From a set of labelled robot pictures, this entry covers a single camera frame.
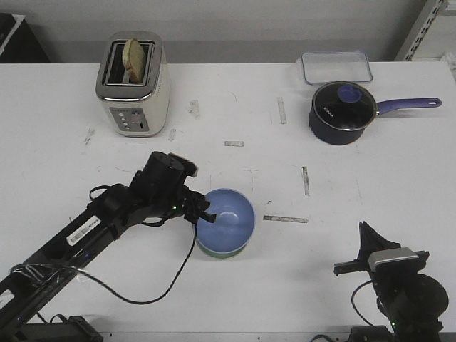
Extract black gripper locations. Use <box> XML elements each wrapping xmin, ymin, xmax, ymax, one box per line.
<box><xmin>333</xmin><ymin>221</ymin><xmax>430</xmax><ymax>276</ymax></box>
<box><xmin>162</xmin><ymin>187</ymin><xmax>217</xmax><ymax>223</ymax></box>

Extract blue bowl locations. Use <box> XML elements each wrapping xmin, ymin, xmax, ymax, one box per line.
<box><xmin>195</xmin><ymin>188</ymin><xmax>256</xmax><ymax>252</ymax></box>

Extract green bowl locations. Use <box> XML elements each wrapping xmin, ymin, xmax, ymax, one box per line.
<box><xmin>197</xmin><ymin>241</ymin><xmax>247</xmax><ymax>259</ymax></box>

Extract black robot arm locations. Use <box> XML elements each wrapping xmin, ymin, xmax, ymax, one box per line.
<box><xmin>1</xmin><ymin>151</ymin><xmax>216</xmax><ymax>341</ymax></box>
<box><xmin>333</xmin><ymin>222</ymin><xmax>449</xmax><ymax>341</ymax></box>

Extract cream and chrome toaster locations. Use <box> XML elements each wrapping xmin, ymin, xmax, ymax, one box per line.
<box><xmin>95</xmin><ymin>31</ymin><xmax>170</xmax><ymax>138</ymax></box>

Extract dark blue saucepan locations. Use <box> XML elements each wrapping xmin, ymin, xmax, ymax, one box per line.
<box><xmin>309</xmin><ymin>81</ymin><xmax>442</xmax><ymax>145</ymax></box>

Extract glass pot lid blue knob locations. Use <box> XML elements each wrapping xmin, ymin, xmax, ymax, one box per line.
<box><xmin>312</xmin><ymin>81</ymin><xmax>377</xmax><ymax>131</ymax></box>

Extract slice of toast bread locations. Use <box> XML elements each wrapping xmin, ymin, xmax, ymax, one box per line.
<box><xmin>122</xmin><ymin>38</ymin><xmax>146</xmax><ymax>84</ymax></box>

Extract clear plastic food container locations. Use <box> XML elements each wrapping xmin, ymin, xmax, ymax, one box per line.
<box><xmin>296</xmin><ymin>51</ymin><xmax>373</xmax><ymax>86</ymax></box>

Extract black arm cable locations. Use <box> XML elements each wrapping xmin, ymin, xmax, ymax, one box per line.
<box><xmin>351</xmin><ymin>279</ymin><xmax>378</xmax><ymax>327</ymax></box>
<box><xmin>76</xmin><ymin>220</ymin><xmax>199</xmax><ymax>306</ymax></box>

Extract white metal shelf rail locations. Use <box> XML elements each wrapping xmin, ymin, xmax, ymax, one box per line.
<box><xmin>394</xmin><ymin>0</ymin><xmax>450</xmax><ymax>61</ymax></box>

